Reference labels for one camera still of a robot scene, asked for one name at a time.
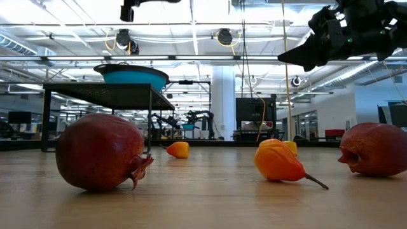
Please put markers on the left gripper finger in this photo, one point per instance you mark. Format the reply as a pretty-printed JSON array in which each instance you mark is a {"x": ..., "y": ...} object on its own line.
[
  {"x": 152, "y": 1},
  {"x": 127, "y": 13}
]

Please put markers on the blue collapsible bowl grey rim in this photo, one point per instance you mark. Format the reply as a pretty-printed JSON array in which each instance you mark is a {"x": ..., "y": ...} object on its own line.
[{"x": 133, "y": 77}]

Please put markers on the red-orange pomegranate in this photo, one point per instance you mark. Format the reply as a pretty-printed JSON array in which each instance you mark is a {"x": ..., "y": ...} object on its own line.
[{"x": 375, "y": 149}]

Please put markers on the dark red pomegranate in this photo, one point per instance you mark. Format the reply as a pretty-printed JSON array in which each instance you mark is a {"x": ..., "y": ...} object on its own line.
[{"x": 98, "y": 152}]

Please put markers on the small orange yellow pear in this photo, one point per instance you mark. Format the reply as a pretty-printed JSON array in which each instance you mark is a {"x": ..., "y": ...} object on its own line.
[{"x": 179, "y": 150}]

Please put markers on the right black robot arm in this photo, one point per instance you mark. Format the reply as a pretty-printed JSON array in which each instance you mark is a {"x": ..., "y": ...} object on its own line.
[{"x": 401, "y": 19}]

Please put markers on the background black robot arm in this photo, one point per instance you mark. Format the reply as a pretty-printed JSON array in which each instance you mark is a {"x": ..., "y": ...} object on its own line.
[
  {"x": 165, "y": 121},
  {"x": 198, "y": 117}
]

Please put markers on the small yellow fruit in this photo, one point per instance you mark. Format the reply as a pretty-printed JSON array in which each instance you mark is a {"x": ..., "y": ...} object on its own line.
[{"x": 292, "y": 146}]

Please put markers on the red box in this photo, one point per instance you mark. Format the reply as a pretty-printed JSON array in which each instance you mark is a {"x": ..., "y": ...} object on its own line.
[{"x": 334, "y": 133}]

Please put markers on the black screen on stand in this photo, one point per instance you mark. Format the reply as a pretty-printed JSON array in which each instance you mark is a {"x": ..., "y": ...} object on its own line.
[{"x": 252, "y": 109}]

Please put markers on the black mesh metal shelf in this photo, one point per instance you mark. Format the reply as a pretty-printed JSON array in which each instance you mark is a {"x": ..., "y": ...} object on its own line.
[{"x": 105, "y": 93}]

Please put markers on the white pillar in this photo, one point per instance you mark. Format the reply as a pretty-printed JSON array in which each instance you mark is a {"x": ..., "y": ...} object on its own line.
[{"x": 222, "y": 95}]

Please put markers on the orange pear with stem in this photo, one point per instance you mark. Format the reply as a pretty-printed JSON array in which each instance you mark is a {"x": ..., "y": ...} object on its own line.
[{"x": 276, "y": 162}]

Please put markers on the small background blue bowl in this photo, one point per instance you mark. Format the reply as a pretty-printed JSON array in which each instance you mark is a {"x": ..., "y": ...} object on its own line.
[{"x": 188, "y": 127}]

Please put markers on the black desk monitor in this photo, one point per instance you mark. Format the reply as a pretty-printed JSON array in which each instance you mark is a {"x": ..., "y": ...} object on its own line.
[{"x": 19, "y": 117}]

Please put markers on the long ceiling light rail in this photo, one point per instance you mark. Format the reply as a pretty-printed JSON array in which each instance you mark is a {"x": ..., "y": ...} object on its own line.
[{"x": 203, "y": 58}]

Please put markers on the black background rig frame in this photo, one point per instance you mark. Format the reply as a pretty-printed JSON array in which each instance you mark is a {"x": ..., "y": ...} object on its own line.
[{"x": 186, "y": 82}]

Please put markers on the dark wall screen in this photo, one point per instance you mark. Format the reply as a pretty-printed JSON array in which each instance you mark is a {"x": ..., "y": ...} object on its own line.
[{"x": 397, "y": 114}]

